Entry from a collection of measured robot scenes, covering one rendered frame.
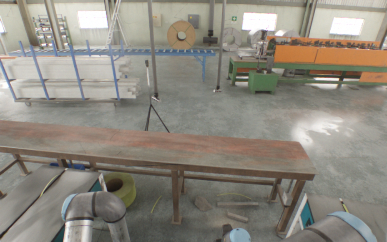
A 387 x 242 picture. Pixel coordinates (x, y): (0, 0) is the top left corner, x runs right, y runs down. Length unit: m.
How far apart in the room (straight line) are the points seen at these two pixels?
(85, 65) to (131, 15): 9.62
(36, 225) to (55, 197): 0.21
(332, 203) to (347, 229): 1.20
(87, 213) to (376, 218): 1.76
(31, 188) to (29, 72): 3.74
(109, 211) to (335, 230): 0.86
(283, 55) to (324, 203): 4.98
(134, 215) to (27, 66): 3.99
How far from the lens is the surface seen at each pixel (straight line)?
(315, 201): 1.73
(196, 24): 13.32
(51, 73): 5.10
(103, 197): 1.05
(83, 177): 1.83
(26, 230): 1.67
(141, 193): 2.56
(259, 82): 5.45
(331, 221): 0.60
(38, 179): 1.99
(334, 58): 7.01
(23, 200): 1.87
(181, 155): 1.74
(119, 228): 1.16
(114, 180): 2.55
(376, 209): 1.93
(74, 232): 1.05
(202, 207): 2.36
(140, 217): 2.36
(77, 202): 1.07
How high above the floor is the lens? 1.89
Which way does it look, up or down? 29 degrees down
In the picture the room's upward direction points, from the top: 1 degrees clockwise
